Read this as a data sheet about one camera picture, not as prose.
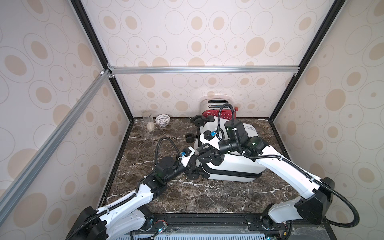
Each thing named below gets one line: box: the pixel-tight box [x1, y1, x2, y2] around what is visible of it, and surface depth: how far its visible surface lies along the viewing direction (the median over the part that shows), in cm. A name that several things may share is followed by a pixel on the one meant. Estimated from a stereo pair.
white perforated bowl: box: [155, 114, 171, 126], surface depth 119 cm
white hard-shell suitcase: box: [185, 115, 267, 183], surface depth 62 cm
